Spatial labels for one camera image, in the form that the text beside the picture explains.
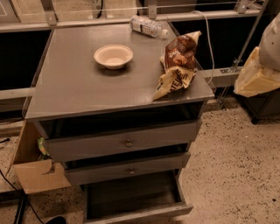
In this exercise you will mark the clear plastic water bottle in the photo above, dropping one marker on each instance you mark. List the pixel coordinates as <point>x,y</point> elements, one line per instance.
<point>147,27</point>

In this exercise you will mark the metal frame rail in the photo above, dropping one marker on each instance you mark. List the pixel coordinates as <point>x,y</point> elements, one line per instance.
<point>37,15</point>

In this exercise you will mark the grey middle drawer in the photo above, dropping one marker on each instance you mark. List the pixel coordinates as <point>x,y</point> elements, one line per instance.
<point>126,169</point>

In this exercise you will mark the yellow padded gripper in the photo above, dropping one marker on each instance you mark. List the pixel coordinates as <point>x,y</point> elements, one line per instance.
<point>270,46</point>

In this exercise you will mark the beige paper bowl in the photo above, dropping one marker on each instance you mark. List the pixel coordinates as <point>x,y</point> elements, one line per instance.
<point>113,56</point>

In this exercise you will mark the grey bottom drawer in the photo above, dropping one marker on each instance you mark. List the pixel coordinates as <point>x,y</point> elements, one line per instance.
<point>135,200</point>

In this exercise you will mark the brown yellow chip bag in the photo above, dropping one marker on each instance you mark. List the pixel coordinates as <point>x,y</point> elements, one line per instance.
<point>179,64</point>

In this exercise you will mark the green packet in box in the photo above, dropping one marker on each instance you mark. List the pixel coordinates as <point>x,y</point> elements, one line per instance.
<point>42,147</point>

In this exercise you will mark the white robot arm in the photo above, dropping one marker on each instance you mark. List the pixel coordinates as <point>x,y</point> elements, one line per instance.
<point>269,47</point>

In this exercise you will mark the grey drawer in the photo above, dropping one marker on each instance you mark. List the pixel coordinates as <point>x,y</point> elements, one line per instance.
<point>135,200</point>
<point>121,141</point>
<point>126,169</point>

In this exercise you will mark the grey top drawer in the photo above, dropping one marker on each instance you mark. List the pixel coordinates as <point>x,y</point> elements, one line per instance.
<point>121,141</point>

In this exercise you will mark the brown cardboard box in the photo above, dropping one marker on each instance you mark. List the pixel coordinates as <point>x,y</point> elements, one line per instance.
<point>35,176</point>

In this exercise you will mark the dark cabinet at right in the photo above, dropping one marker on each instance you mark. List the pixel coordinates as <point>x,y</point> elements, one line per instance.
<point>261,106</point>

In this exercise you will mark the grey drawer cabinet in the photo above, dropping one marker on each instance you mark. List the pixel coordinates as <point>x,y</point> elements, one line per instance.
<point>76,96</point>

